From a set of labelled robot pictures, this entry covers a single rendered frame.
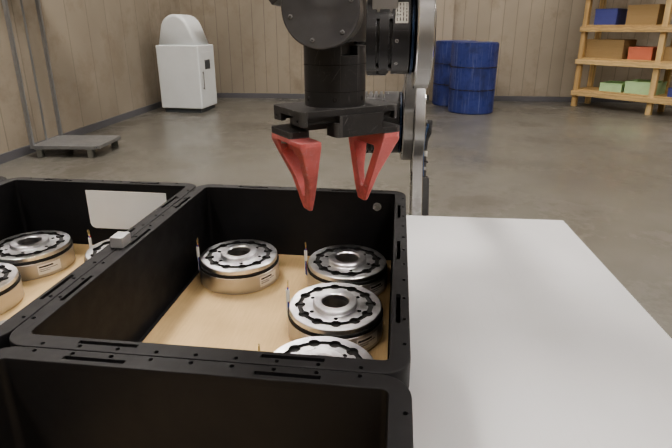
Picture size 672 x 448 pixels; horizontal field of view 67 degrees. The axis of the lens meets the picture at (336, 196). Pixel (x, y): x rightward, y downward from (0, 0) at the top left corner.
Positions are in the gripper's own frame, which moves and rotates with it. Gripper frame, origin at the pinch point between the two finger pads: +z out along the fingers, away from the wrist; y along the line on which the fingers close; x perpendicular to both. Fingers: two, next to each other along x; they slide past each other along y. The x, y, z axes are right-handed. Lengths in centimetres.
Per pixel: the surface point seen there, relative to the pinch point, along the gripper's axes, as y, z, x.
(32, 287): -28.9, 15.3, 28.4
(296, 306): -3.4, 12.9, 2.9
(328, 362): -9.8, 6.0, -15.9
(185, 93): 150, 63, 683
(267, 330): -6.4, 15.7, 4.3
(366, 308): 2.6, 12.6, -1.8
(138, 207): -14.1, 8.9, 34.4
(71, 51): 11, 1, 592
